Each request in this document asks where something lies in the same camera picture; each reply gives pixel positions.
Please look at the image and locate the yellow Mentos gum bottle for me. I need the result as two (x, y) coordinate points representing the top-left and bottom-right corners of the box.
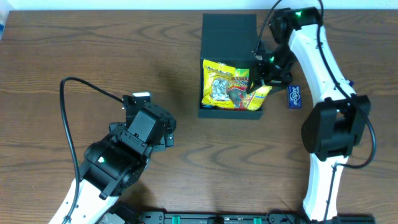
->
(244, 85), (272, 111)

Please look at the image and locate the blue Eclipse mints tin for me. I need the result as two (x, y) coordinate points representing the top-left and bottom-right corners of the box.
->
(287, 85), (302, 109)

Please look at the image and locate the green Haribo worms bag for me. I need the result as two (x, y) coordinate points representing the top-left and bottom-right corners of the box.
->
(228, 68), (249, 110)

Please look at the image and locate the black gift box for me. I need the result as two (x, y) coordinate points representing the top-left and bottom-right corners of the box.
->
(198, 13), (265, 120)

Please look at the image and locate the yellow nuts snack bag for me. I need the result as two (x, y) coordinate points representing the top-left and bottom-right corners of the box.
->
(201, 60), (236, 110)

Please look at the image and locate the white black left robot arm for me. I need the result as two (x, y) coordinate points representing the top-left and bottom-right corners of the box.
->
(51, 103), (176, 223)

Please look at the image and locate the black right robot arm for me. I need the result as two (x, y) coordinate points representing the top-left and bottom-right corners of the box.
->
(247, 7), (375, 223)

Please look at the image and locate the black mounting rail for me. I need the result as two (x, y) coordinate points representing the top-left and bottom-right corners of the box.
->
(102, 202), (377, 224)

